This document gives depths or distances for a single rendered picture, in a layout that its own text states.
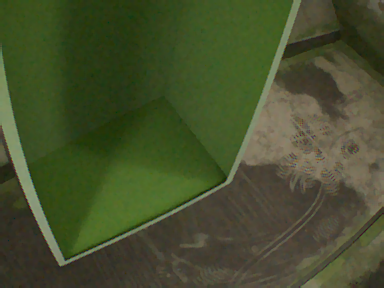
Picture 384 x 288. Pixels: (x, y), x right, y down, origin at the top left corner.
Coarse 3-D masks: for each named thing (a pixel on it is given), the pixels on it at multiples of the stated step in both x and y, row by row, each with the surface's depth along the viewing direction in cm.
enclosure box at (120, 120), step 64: (0, 0) 73; (64, 0) 87; (128, 0) 102; (192, 0) 112; (256, 0) 90; (0, 64) 46; (64, 64) 106; (128, 64) 125; (192, 64) 127; (256, 64) 103; (0, 128) 71; (64, 128) 129; (128, 128) 143; (192, 128) 144; (64, 192) 127; (128, 192) 131; (192, 192) 134; (64, 256) 115
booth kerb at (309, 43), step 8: (328, 32) 257; (336, 32) 262; (304, 40) 247; (312, 40) 252; (320, 40) 257; (328, 40) 263; (336, 40) 268; (288, 48) 243; (296, 48) 248; (304, 48) 252; (312, 48) 257; (288, 56) 248; (8, 160) 177; (0, 168) 175; (8, 168) 178; (0, 176) 177; (8, 176) 181; (0, 184) 180
